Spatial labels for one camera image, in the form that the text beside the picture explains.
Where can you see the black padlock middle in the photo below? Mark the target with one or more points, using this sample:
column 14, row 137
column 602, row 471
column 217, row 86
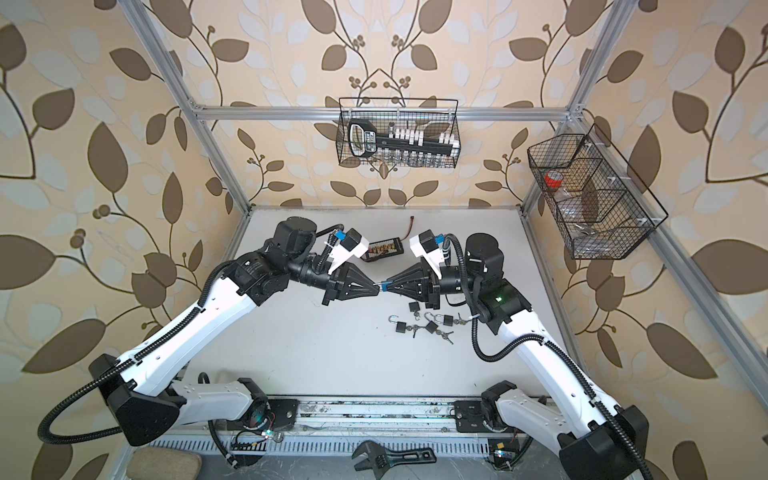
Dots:
column 414, row 308

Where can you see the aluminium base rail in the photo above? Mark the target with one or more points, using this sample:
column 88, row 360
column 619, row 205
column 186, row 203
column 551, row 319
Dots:
column 317, row 425

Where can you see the black wire basket wall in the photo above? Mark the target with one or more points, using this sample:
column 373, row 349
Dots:
column 432, row 114
column 604, row 209

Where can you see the black padlock with ring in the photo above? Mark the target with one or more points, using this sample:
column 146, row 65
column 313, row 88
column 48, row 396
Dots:
column 402, row 326

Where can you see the black adjustable wrench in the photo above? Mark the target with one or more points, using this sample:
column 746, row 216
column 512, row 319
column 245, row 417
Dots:
column 378, row 459

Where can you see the black wire basket back wall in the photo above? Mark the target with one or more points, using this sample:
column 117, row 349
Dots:
column 432, row 114

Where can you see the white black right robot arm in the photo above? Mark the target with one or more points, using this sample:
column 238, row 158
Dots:
column 593, row 436

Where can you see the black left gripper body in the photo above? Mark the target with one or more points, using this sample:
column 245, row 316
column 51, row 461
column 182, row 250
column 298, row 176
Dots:
column 322, row 281

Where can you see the black socket tool set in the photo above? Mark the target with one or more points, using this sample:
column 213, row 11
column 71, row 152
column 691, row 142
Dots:
column 364, row 141

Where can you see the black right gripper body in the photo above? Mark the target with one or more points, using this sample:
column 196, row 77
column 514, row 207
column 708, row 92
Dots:
column 431, row 280

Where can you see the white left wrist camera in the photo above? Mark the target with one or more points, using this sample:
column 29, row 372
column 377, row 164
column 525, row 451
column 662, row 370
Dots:
column 350, row 244

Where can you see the black padlock far right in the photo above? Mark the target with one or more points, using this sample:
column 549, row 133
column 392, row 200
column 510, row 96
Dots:
column 446, row 320

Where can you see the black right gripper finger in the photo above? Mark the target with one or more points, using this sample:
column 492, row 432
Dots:
column 408, row 278
column 411, row 291

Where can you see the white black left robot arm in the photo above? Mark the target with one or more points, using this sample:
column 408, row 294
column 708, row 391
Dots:
column 140, row 387

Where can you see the black wire basket right wall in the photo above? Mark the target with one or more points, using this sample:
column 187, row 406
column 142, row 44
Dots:
column 604, row 209

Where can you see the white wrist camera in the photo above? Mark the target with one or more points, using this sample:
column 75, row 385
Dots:
column 431, row 248
column 350, row 244

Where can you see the black padlock near open shackle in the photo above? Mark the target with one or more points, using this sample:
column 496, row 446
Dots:
column 433, row 328

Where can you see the black charging board yellow connectors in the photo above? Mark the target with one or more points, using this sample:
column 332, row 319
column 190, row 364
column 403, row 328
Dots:
column 378, row 250

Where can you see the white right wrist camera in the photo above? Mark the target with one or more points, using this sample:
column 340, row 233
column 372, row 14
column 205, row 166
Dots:
column 431, row 248

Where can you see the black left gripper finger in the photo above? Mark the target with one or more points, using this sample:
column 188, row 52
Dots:
column 354, row 292
column 352, row 275

